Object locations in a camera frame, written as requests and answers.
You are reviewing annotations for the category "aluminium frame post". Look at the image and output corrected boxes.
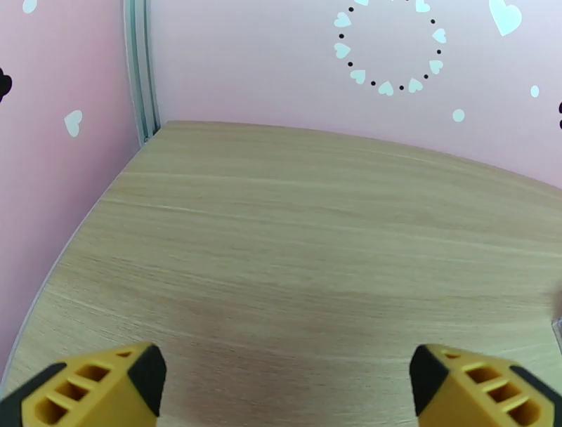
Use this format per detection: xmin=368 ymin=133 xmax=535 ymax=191
xmin=122 ymin=0 xmax=162 ymax=147

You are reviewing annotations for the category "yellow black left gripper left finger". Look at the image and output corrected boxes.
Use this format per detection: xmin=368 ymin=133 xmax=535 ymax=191
xmin=0 ymin=342 xmax=167 ymax=427

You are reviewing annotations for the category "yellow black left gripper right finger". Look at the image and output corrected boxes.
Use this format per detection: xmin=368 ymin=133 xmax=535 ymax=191
xmin=409 ymin=343 xmax=562 ymax=427

